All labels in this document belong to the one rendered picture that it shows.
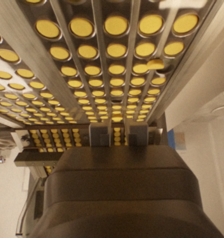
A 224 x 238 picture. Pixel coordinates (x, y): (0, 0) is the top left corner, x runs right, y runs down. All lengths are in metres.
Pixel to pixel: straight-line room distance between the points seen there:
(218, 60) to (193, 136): 3.99
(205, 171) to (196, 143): 0.65
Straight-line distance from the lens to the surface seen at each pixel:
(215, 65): 0.45
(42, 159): 0.29
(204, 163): 4.40
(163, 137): 0.51
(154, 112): 0.20
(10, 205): 4.65
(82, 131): 0.27
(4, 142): 0.36
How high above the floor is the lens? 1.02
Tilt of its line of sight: 17 degrees down
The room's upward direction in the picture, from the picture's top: 179 degrees clockwise
